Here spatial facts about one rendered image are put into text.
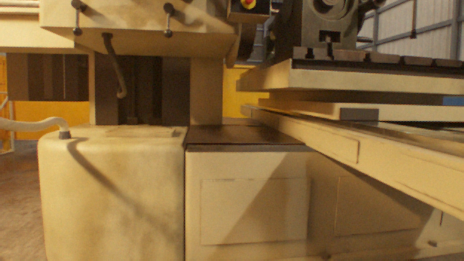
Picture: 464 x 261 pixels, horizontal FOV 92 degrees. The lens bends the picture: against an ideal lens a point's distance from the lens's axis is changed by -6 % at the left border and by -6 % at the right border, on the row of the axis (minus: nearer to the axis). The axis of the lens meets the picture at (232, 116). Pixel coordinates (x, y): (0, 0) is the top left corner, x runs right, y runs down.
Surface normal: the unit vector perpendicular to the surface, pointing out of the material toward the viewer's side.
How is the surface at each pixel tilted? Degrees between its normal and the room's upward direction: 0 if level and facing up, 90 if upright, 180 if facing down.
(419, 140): 90
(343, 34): 90
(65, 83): 90
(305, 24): 90
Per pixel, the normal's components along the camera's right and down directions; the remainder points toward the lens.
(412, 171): -0.99, -0.01
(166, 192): 0.13, 0.09
